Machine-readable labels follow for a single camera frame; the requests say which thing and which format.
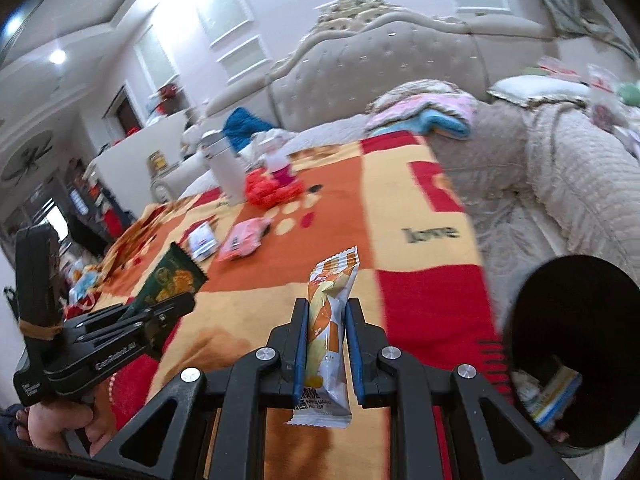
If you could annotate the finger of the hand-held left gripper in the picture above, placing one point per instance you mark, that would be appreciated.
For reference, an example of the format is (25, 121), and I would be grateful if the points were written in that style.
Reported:
(95, 320)
(150, 327)

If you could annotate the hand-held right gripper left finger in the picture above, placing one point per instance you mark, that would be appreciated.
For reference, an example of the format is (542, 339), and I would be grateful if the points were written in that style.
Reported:
(298, 360)

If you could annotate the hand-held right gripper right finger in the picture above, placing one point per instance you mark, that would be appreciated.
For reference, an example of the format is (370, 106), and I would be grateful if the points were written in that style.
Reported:
(352, 360)

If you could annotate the orange and white snack packet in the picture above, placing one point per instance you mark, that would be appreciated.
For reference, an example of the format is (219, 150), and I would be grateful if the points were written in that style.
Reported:
(325, 320)

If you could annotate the green snack packet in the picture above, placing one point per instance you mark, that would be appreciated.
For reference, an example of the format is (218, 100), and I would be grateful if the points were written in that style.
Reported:
(170, 280)

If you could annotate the black round trash bin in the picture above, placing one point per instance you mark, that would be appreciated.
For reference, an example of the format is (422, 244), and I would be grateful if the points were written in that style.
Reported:
(565, 310)

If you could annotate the person's left hand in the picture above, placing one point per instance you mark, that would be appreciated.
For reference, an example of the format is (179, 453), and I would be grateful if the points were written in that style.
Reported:
(55, 425)

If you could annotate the ceiling fan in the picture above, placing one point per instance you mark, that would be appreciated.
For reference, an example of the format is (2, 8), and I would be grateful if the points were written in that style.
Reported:
(27, 157)

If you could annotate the pink snack packet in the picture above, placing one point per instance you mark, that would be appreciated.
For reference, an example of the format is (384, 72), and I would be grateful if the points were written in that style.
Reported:
(243, 240)

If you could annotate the yellow printed box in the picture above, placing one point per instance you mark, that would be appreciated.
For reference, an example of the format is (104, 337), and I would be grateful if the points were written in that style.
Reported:
(157, 164)

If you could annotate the red and yellow printed blanket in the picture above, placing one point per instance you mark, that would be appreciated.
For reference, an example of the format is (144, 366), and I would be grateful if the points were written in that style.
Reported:
(400, 195)

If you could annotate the small black object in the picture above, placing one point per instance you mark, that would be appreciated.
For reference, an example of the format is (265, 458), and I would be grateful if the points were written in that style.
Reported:
(315, 189)

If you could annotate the orange red plastic bag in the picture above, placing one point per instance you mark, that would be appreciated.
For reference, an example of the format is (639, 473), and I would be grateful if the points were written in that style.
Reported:
(267, 190)

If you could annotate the white cylindrical bin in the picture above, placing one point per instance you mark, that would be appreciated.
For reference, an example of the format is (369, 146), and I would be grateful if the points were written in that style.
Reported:
(225, 170)

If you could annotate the pink and white doll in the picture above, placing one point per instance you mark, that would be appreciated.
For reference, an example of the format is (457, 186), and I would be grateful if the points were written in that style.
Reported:
(276, 160)

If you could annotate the yellow and white packet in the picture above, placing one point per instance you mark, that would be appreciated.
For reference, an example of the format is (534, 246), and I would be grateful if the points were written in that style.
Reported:
(557, 392)

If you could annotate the blue cloth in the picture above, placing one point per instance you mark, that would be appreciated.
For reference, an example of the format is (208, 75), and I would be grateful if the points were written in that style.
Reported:
(245, 125)

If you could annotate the red decorations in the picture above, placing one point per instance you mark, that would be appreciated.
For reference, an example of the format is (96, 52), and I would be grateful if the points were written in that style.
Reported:
(165, 95)

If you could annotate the round ceiling light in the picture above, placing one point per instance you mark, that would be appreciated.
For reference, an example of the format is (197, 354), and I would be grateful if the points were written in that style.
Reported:
(57, 55)

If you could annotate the beige quilted sofa cover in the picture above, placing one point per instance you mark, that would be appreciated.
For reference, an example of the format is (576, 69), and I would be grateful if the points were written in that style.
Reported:
(490, 145)
(580, 170)

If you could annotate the pink and blue folded blanket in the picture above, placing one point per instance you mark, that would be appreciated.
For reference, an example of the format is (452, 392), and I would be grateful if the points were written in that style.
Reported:
(435, 115)

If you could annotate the beige tufted sofa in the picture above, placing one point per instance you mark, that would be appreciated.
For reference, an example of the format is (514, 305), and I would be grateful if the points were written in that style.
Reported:
(380, 55)

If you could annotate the white fringed pillow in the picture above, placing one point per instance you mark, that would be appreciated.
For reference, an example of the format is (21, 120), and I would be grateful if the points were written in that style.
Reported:
(540, 90)

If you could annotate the red and white plastic packet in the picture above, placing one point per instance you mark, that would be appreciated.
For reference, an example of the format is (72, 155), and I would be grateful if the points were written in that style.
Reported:
(557, 67)

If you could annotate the clear plastic bag red print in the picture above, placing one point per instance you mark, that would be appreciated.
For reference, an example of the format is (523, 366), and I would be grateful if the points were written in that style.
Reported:
(602, 90)

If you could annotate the grey patterned curtain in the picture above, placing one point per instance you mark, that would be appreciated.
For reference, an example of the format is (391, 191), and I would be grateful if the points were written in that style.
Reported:
(565, 0)

